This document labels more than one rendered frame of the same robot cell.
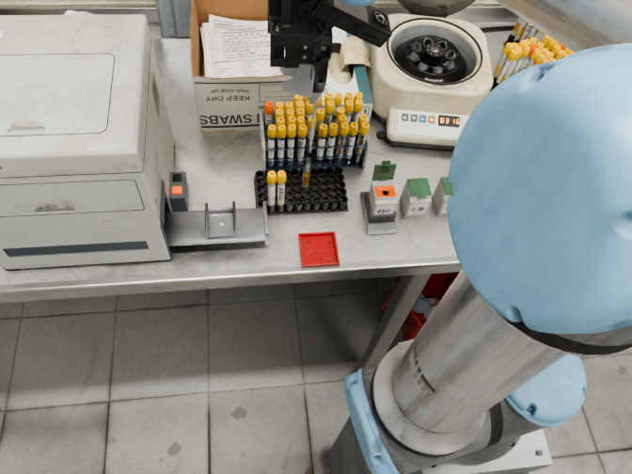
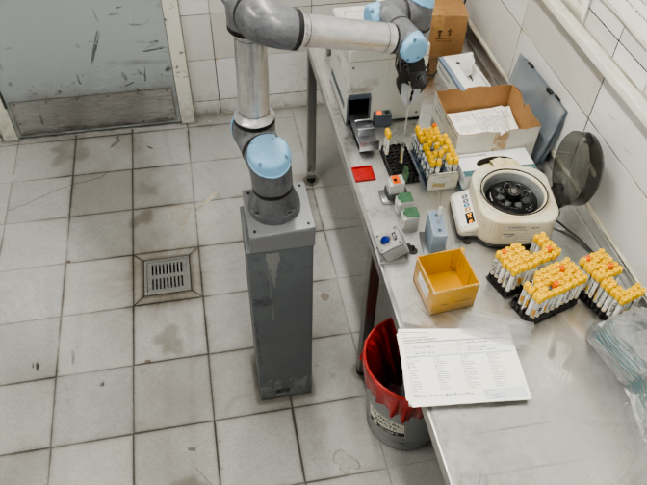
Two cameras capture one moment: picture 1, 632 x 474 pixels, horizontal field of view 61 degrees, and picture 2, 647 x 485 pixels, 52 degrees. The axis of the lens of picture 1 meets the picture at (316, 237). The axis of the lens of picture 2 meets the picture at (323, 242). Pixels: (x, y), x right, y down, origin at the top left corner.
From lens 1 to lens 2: 181 cm
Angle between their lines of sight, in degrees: 51
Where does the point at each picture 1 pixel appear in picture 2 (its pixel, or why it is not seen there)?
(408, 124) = (460, 199)
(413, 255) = (369, 212)
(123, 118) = not seen: hidden behind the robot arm
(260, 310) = not seen: hidden behind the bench
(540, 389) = (258, 145)
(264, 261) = (351, 155)
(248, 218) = (370, 140)
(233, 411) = (325, 293)
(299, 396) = (341, 330)
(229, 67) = (471, 119)
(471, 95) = (480, 210)
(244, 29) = (506, 122)
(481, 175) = not seen: outside the picture
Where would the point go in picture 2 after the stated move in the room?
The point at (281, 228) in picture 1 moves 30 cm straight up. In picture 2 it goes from (374, 160) to (381, 84)
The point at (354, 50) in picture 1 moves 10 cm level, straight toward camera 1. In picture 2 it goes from (503, 162) to (471, 159)
